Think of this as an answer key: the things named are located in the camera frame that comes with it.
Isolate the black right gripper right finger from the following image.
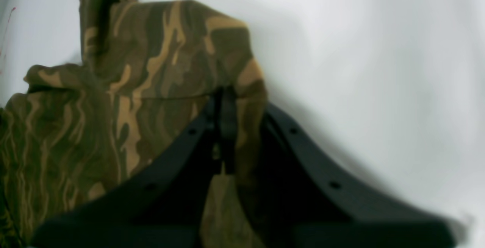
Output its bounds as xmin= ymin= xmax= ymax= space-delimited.
xmin=237 ymin=102 xmax=456 ymax=248

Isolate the camouflage t-shirt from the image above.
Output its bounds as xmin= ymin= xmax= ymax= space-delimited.
xmin=0 ymin=0 xmax=270 ymax=248

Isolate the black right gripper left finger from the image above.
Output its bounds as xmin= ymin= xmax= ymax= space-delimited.
xmin=30 ymin=87 xmax=237 ymax=248

